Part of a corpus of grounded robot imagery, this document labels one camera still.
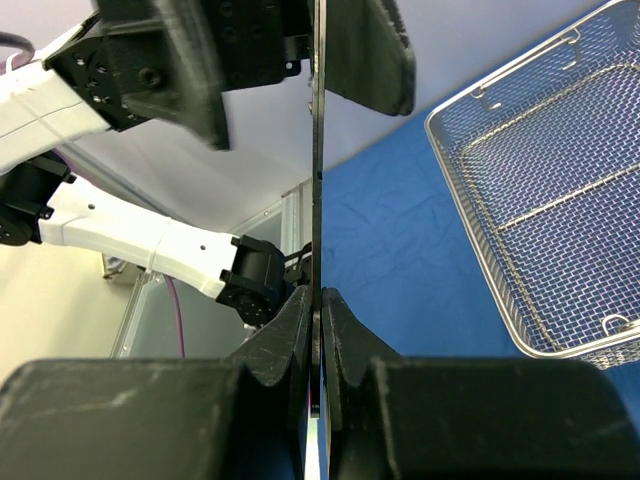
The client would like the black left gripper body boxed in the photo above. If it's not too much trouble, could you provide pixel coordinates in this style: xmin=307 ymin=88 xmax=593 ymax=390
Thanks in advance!
xmin=45 ymin=1 xmax=311 ymax=150

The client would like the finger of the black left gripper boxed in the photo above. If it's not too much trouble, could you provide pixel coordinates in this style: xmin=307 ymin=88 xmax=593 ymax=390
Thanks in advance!
xmin=325 ymin=0 xmax=416 ymax=116

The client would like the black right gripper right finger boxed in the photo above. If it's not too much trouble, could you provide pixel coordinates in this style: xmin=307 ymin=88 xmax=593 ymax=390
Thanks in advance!
xmin=322 ymin=288 xmax=639 ymax=479

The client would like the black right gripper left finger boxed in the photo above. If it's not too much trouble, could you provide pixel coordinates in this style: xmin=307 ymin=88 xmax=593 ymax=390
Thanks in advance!
xmin=1 ymin=287 xmax=311 ymax=479

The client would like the blue surgical wrap cloth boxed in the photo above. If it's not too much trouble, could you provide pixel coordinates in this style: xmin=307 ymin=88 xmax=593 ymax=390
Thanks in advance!
xmin=302 ymin=0 xmax=640 ymax=480

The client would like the steel wire mesh basket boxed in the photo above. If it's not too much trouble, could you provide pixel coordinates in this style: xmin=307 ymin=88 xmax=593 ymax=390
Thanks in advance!
xmin=425 ymin=1 xmax=639 ymax=369

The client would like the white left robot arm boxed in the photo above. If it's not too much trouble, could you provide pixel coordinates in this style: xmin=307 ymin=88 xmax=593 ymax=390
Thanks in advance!
xmin=1 ymin=1 xmax=416 ymax=327

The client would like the aluminium front rail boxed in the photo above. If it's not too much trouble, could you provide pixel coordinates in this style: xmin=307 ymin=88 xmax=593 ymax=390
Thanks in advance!
xmin=281 ymin=180 xmax=312 ymax=255

